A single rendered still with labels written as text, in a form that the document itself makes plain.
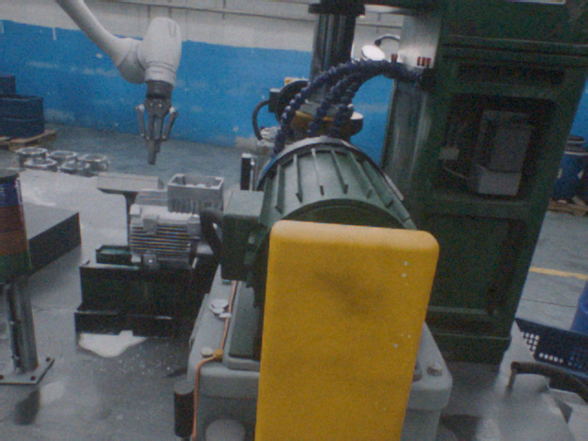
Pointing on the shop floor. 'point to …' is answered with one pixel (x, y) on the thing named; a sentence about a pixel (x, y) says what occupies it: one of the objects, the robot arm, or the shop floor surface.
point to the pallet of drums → (571, 179)
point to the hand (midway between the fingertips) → (152, 152)
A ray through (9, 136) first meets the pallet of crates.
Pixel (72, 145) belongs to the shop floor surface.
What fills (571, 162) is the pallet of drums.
